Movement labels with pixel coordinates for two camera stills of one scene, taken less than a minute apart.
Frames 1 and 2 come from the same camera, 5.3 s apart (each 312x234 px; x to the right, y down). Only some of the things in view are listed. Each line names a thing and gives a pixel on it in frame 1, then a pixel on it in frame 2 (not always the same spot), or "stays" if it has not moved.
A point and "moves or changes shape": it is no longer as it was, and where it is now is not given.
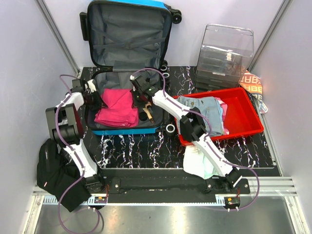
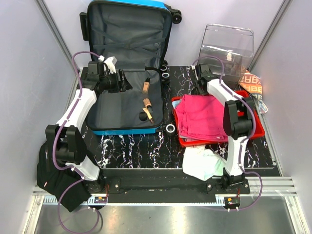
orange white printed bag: [252, 83] stays
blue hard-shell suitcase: [128, 38] stays
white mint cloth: [195, 162] stays
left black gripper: [100, 104] to [121, 86]
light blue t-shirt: [220, 117] moves or changes shape
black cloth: [58, 176] stays
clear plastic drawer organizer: [225, 54] stays
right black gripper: [134, 92] to [201, 92]
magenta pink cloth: [119, 112] to [202, 116]
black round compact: [143, 116] stays
